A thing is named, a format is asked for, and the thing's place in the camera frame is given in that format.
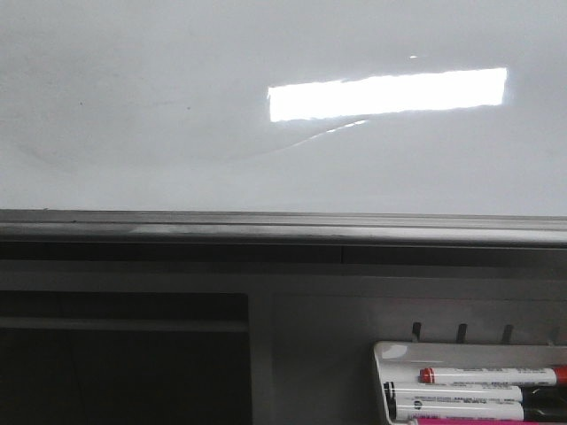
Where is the white marker tray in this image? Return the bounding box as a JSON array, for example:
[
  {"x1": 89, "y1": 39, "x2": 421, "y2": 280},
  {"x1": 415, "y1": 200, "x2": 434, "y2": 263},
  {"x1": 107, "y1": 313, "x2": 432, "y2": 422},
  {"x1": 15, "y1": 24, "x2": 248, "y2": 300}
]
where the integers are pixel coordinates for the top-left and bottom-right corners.
[{"x1": 373, "y1": 341, "x2": 566, "y2": 424}]

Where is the upper black capped white marker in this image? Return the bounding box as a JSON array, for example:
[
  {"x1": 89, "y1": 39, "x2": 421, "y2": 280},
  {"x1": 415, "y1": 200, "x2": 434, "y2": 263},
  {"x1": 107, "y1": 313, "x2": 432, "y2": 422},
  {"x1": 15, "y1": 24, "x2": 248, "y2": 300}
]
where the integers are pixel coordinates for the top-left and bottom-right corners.
[{"x1": 383, "y1": 382, "x2": 566, "y2": 405}]

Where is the black capped white marker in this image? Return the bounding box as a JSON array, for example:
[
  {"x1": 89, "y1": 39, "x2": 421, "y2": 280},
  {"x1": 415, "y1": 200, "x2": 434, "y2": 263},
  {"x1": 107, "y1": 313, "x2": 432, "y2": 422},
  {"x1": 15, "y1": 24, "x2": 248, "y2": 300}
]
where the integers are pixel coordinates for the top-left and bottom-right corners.
[
  {"x1": 387, "y1": 399, "x2": 566, "y2": 422},
  {"x1": 383, "y1": 382, "x2": 566, "y2": 405}
]

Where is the pink marker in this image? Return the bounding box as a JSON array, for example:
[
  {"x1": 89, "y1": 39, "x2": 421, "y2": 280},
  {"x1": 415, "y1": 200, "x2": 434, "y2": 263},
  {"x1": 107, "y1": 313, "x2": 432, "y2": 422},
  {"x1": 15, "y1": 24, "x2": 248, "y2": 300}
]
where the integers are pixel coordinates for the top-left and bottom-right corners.
[{"x1": 408, "y1": 418, "x2": 566, "y2": 425}]

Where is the lower black capped white marker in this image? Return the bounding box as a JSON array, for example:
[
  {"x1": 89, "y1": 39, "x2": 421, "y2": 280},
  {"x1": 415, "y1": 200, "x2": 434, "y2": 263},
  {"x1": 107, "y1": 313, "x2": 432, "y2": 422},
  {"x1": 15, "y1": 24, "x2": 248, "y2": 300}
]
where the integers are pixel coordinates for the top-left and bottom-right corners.
[{"x1": 387, "y1": 399, "x2": 566, "y2": 422}]

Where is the red capped white marker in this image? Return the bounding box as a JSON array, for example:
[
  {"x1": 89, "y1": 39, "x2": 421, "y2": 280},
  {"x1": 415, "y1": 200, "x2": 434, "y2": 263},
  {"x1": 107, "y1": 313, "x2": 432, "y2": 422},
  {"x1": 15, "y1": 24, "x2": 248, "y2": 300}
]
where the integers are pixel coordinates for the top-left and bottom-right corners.
[{"x1": 419, "y1": 366, "x2": 566, "y2": 386}]

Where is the white whiteboard with grey frame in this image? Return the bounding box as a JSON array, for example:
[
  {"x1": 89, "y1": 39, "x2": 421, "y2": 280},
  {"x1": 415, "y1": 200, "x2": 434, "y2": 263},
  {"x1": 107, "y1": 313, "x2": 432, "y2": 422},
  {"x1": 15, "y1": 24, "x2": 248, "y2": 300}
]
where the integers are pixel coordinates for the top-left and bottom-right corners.
[{"x1": 1, "y1": 1, "x2": 566, "y2": 274}]

